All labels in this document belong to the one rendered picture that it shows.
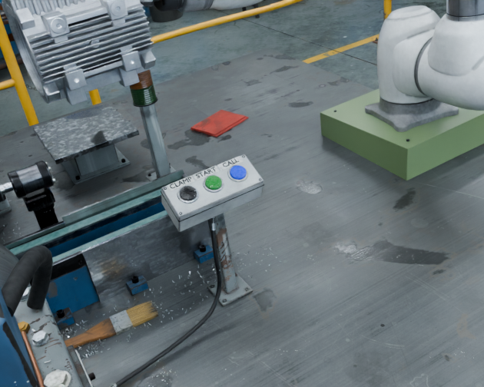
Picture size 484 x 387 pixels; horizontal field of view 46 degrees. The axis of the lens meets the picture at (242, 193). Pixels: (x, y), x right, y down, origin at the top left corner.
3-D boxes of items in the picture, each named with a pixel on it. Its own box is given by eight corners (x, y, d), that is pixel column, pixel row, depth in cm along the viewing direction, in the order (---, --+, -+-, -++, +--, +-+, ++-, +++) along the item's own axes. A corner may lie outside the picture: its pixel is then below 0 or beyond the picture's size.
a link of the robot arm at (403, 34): (411, 76, 158) (410, -4, 147) (462, 91, 143) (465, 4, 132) (366, 94, 153) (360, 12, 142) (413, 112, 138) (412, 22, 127)
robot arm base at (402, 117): (410, 90, 165) (410, 71, 162) (461, 113, 146) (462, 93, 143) (355, 107, 161) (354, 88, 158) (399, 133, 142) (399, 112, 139)
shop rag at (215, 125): (222, 110, 189) (221, 108, 189) (249, 117, 182) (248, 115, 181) (190, 129, 181) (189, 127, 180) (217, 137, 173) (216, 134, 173)
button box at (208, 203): (178, 233, 98) (179, 216, 94) (160, 203, 101) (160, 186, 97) (261, 196, 104) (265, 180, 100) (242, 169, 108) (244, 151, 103)
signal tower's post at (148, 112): (156, 188, 152) (117, 36, 130) (145, 177, 158) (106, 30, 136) (183, 178, 155) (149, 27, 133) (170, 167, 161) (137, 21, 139)
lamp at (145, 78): (134, 91, 139) (130, 74, 136) (126, 85, 143) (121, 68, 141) (157, 84, 141) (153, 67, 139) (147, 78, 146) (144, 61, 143)
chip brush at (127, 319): (57, 362, 105) (55, 358, 104) (52, 344, 108) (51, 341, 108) (160, 315, 111) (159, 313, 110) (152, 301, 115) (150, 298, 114)
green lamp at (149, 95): (138, 108, 141) (134, 91, 139) (130, 101, 146) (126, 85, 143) (160, 100, 143) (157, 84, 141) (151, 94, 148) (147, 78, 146)
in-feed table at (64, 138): (67, 196, 155) (54, 160, 149) (44, 160, 176) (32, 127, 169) (147, 166, 164) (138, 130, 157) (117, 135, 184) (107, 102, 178)
